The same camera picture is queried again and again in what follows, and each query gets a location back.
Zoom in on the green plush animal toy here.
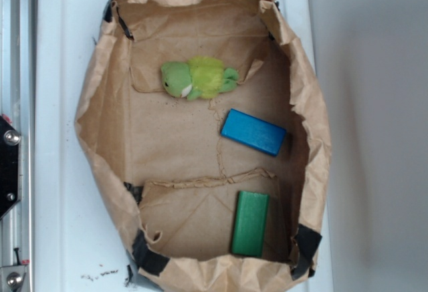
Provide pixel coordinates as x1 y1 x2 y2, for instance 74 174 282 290
160 56 239 100

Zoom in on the brown paper bag tray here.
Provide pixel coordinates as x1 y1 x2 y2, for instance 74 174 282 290
76 0 332 291

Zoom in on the blue wooden block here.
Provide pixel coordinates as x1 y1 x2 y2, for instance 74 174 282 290
221 109 287 156

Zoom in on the green wooden block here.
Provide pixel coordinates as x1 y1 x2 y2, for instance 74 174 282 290
231 191 270 257

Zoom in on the black metal bracket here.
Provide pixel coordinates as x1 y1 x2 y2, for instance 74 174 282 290
1 114 21 220

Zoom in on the aluminium frame rail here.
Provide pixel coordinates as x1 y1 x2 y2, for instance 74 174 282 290
1 0 36 291

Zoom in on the silver corner bracket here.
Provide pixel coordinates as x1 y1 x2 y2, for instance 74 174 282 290
1 265 27 292

